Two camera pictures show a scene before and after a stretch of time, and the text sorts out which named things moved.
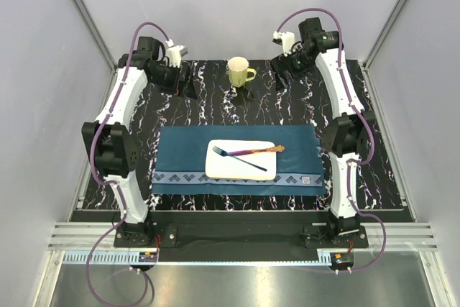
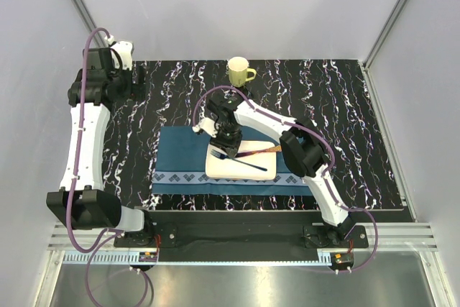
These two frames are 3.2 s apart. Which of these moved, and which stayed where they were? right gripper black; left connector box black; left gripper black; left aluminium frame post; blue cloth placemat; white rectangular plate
Moved: right gripper black; left gripper black
Stayed: left aluminium frame post; left connector box black; white rectangular plate; blue cloth placemat
